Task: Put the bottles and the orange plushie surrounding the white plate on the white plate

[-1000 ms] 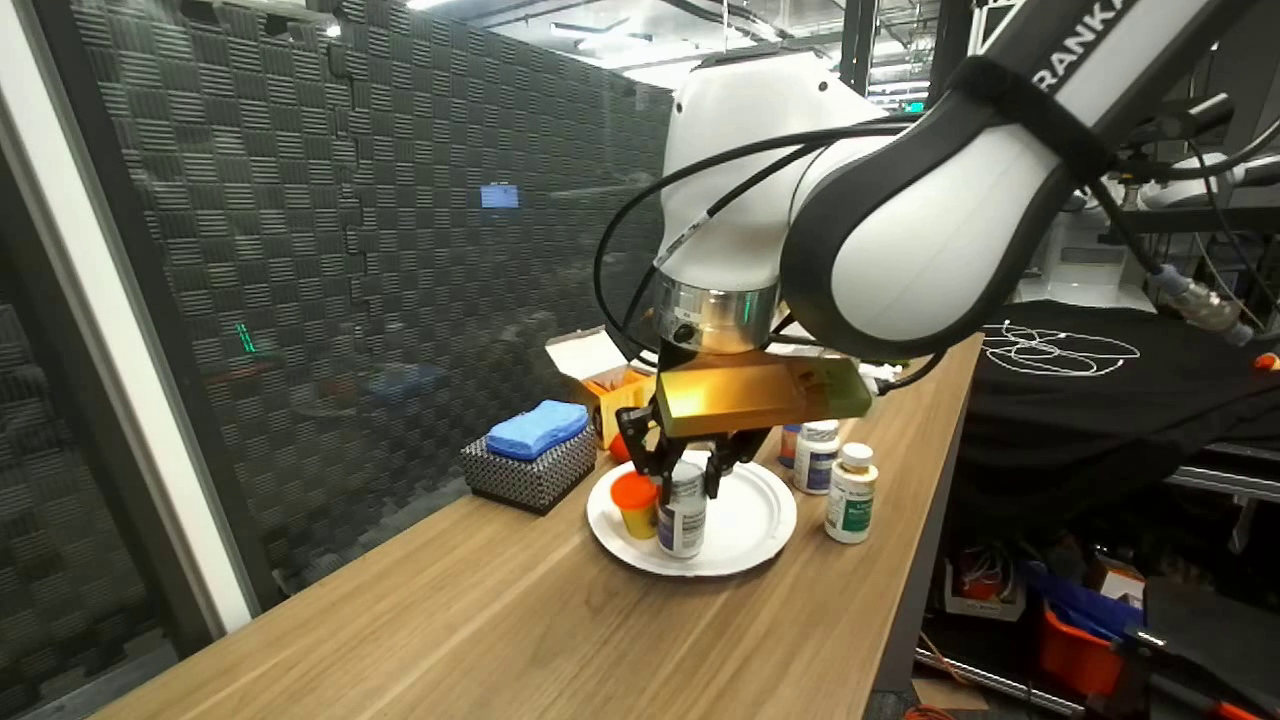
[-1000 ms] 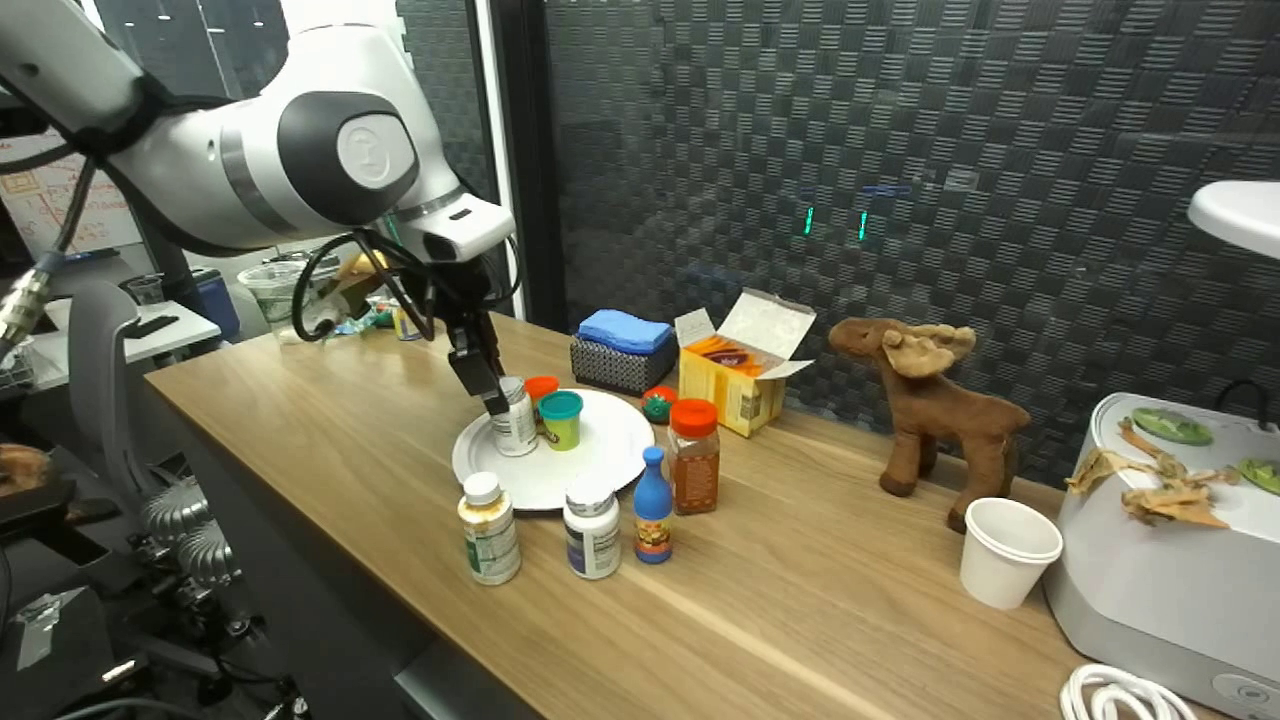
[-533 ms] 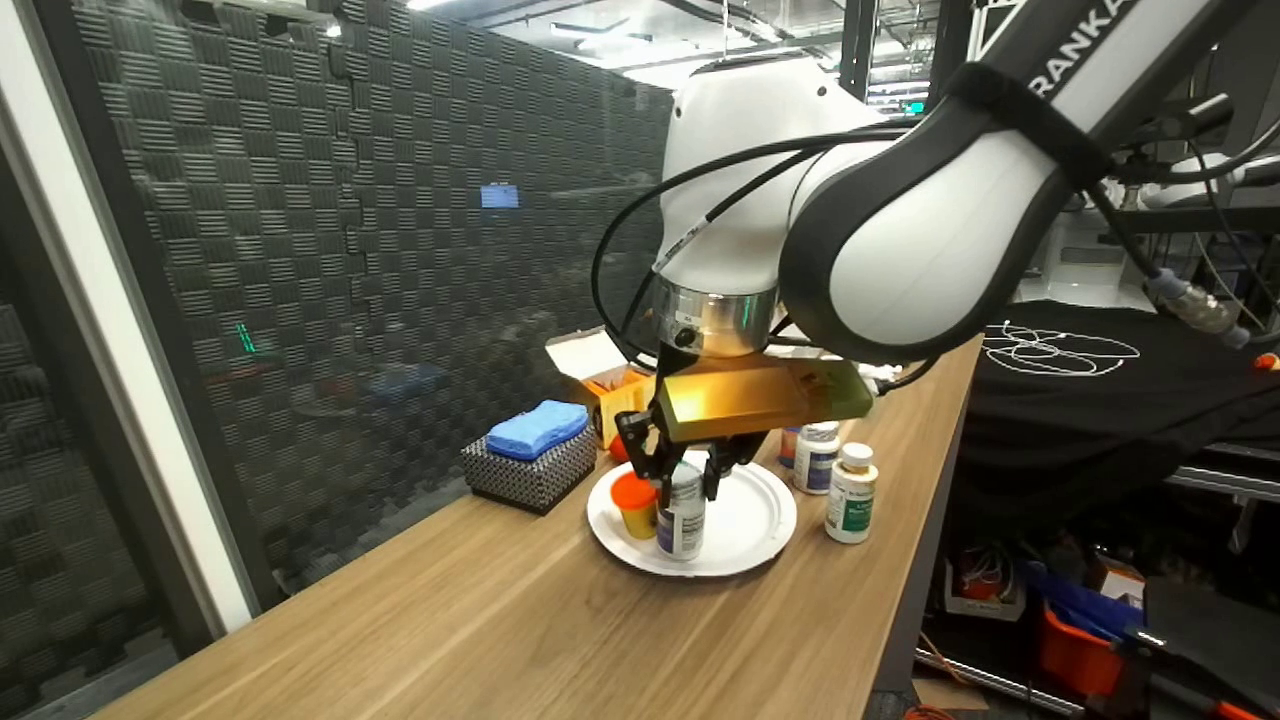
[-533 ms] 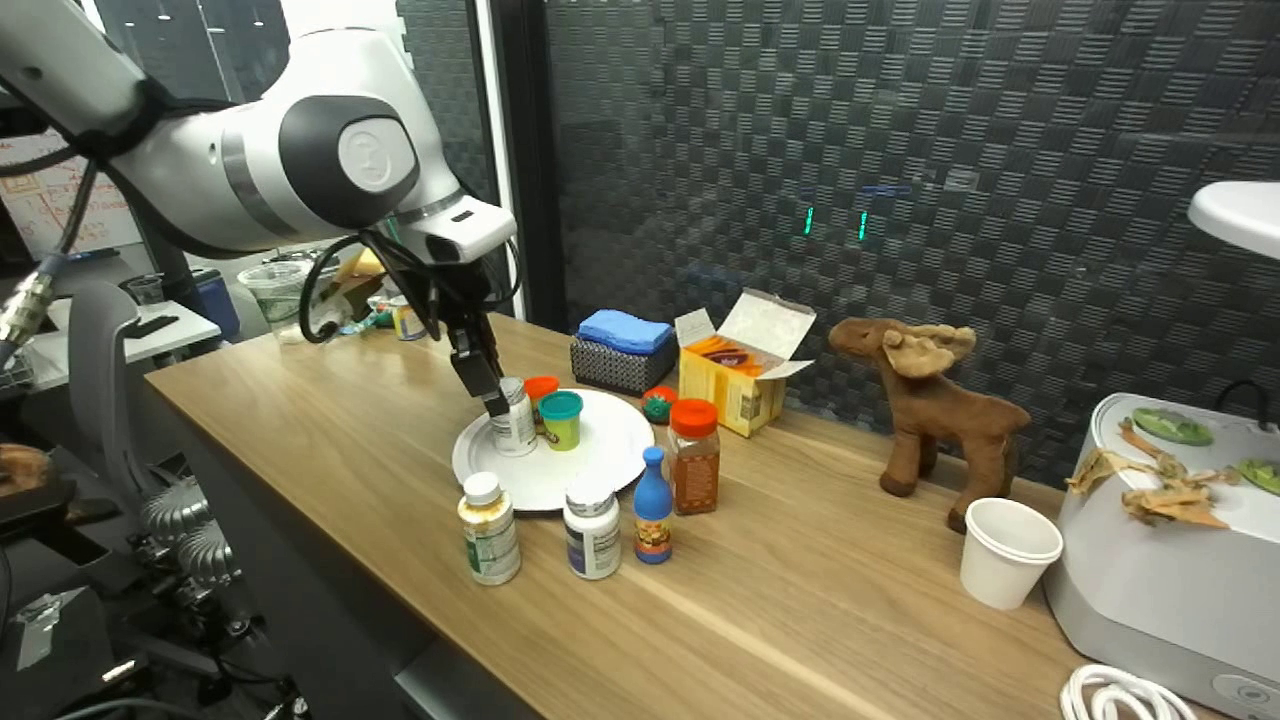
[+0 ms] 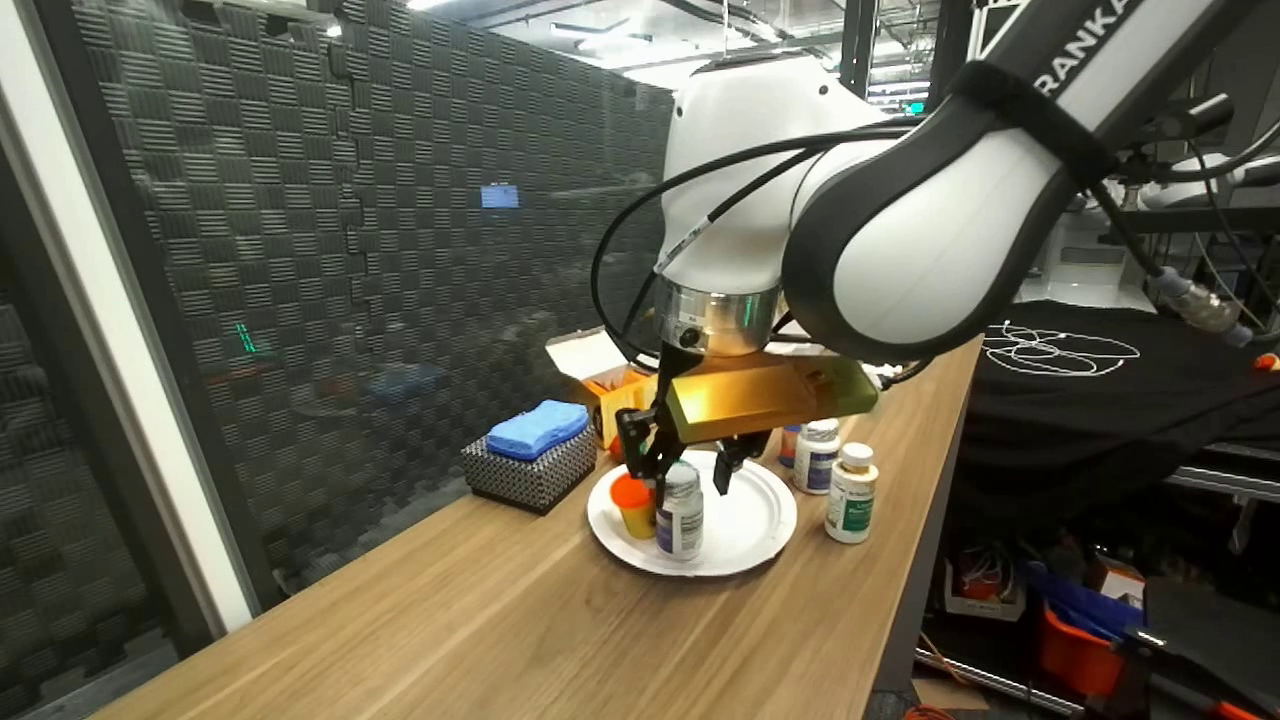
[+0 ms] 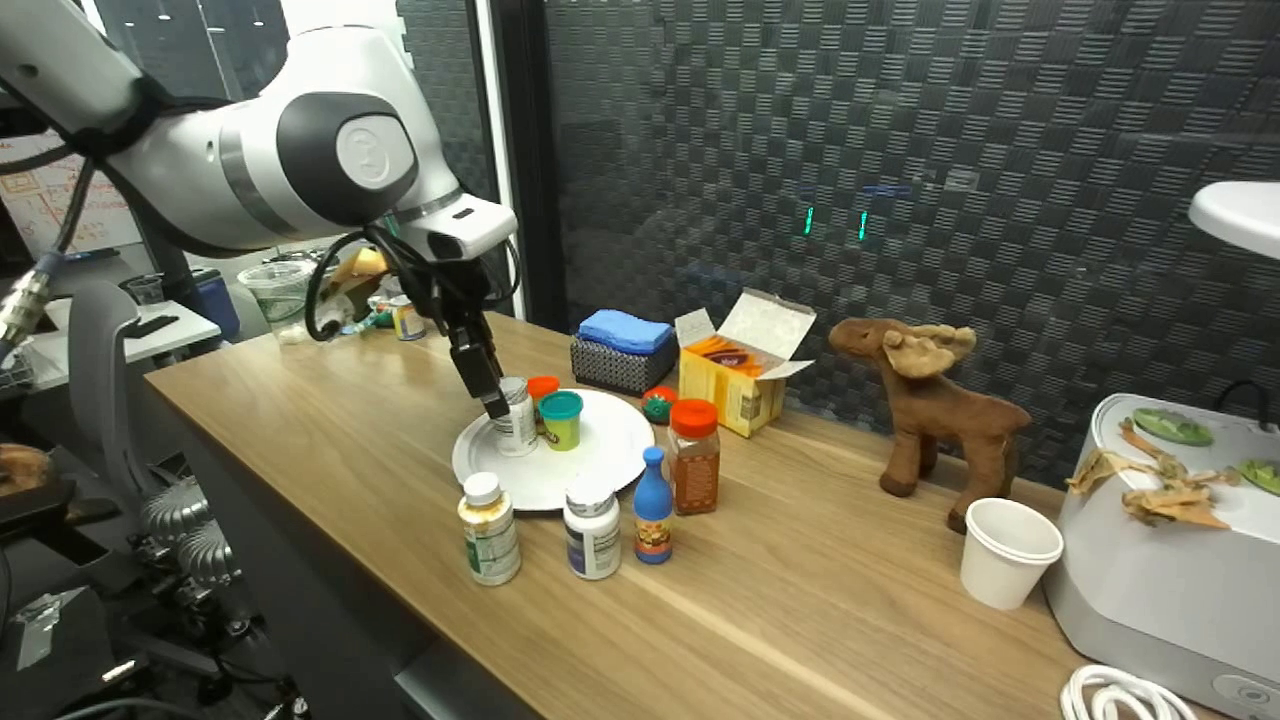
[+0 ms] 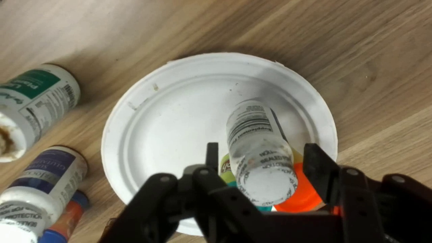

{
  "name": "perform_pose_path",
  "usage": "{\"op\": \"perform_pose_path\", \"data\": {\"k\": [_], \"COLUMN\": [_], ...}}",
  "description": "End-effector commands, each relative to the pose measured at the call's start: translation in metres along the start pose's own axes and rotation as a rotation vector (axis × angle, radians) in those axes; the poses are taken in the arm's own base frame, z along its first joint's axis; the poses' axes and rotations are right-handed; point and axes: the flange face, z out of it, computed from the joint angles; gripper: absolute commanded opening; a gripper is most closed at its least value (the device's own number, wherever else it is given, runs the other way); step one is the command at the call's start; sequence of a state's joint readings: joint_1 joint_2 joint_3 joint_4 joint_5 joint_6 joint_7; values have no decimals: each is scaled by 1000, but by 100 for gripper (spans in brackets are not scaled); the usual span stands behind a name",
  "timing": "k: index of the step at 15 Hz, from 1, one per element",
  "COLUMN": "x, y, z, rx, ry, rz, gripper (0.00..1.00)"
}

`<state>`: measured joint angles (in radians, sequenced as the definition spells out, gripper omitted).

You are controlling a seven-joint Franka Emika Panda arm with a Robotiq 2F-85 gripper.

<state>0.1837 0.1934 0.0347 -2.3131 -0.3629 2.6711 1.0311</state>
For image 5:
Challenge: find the white round plate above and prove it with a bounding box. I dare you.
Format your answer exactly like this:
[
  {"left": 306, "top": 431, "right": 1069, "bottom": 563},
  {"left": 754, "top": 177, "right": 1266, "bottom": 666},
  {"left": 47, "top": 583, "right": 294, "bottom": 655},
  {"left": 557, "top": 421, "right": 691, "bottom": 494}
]
[{"left": 585, "top": 451, "right": 798, "bottom": 579}]

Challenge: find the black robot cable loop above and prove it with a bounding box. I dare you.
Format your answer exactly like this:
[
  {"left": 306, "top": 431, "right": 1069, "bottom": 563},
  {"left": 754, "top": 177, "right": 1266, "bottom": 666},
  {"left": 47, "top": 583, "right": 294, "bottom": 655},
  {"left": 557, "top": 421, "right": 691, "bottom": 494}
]
[{"left": 587, "top": 115, "right": 922, "bottom": 380}]

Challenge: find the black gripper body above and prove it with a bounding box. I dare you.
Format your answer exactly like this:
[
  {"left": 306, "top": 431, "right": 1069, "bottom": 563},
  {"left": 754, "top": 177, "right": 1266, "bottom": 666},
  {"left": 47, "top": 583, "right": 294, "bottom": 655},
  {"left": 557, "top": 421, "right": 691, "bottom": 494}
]
[{"left": 642, "top": 344, "right": 705, "bottom": 421}]

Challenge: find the orange bin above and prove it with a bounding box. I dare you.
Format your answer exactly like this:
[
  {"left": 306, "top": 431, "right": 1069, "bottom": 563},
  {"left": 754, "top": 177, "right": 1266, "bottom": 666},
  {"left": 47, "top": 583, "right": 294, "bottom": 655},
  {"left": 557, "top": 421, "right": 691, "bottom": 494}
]
[{"left": 1036, "top": 599, "right": 1135, "bottom": 705}]

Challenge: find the white bottle green label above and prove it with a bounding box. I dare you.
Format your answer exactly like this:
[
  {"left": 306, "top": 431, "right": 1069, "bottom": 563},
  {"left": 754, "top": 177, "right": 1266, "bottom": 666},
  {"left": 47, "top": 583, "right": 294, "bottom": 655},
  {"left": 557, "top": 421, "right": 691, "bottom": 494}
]
[{"left": 821, "top": 442, "right": 885, "bottom": 548}]

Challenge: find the white bottle blue label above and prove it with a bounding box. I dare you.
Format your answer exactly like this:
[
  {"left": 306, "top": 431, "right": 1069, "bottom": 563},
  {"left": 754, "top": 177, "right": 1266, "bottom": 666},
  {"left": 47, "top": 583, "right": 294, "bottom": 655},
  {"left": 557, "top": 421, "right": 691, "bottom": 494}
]
[{"left": 792, "top": 418, "right": 842, "bottom": 502}]

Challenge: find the gray woven basket box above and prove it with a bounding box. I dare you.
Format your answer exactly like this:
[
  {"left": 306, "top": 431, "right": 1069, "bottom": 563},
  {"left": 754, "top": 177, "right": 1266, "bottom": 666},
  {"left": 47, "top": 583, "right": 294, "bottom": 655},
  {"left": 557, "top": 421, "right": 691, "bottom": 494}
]
[{"left": 458, "top": 421, "right": 598, "bottom": 516}]

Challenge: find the blue sponge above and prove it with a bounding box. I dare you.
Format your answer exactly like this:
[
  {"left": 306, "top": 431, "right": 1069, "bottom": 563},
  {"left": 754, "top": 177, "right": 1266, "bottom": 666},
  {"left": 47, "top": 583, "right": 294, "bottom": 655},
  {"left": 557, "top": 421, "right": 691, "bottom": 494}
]
[{"left": 482, "top": 395, "right": 597, "bottom": 467}]

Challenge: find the black cloth covered table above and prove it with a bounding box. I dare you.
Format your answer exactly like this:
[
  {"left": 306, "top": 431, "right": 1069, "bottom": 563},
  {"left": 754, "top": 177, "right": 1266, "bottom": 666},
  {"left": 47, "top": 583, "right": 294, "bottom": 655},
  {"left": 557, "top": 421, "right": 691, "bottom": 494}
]
[{"left": 922, "top": 297, "right": 1280, "bottom": 484}]

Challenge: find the thin white cable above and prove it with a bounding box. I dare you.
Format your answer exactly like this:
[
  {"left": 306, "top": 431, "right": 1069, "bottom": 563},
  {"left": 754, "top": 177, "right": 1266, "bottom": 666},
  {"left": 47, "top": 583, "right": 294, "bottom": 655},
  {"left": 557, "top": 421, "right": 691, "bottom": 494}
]
[{"left": 974, "top": 315, "right": 1148, "bottom": 385}]

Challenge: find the white bottle silver cap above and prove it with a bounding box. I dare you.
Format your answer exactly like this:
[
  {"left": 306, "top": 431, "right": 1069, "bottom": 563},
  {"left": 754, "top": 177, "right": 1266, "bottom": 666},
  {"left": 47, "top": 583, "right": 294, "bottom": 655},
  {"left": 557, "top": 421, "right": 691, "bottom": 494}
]
[{"left": 650, "top": 462, "right": 708, "bottom": 559}]

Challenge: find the blue tool under table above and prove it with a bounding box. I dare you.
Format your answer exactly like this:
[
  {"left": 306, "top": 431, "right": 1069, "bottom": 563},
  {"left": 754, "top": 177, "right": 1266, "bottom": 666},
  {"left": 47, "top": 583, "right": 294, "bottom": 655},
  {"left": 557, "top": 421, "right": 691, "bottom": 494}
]
[{"left": 1018, "top": 567, "right": 1148, "bottom": 650}]

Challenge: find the white window frame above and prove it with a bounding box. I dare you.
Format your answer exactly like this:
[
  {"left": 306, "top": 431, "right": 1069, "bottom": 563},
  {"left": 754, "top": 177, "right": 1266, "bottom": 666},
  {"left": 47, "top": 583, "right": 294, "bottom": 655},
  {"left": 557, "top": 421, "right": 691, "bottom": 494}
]
[{"left": 0, "top": 0, "right": 258, "bottom": 638}]

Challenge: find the red white package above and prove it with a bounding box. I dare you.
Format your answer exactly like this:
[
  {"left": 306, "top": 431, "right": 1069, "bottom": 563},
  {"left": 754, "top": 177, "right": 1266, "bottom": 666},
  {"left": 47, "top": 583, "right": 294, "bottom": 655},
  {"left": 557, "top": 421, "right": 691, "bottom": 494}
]
[{"left": 938, "top": 551, "right": 1029, "bottom": 630}]

